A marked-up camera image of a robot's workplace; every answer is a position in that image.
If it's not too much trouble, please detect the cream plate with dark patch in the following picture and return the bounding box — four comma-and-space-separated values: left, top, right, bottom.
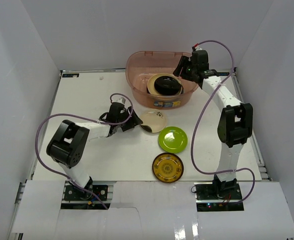
139, 109, 168, 134

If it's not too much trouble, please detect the small black plate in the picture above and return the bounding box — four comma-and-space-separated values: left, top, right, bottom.
154, 75, 182, 96

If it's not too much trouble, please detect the peach plastic plate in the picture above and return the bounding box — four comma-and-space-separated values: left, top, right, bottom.
147, 73, 183, 96

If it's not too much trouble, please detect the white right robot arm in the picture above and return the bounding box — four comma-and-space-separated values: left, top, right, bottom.
173, 47, 253, 200

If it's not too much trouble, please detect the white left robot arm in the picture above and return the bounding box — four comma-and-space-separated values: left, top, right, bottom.
46, 102, 143, 200

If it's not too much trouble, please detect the translucent pink plastic bin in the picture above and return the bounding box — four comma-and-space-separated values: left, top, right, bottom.
125, 51, 198, 110

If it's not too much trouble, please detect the lime green plate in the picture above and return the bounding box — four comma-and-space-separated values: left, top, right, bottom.
158, 126, 188, 154

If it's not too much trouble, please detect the yellow patterned brown-rimmed plate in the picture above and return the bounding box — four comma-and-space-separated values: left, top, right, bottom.
152, 152, 184, 184

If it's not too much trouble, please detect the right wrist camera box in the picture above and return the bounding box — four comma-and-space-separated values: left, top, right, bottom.
192, 43, 203, 52

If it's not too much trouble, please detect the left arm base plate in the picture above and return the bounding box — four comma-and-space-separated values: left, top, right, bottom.
61, 183, 111, 210

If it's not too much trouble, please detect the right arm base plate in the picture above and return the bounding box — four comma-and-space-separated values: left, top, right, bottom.
191, 183, 245, 213

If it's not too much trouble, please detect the aluminium table frame rail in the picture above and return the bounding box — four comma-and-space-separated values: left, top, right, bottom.
232, 67, 273, 182

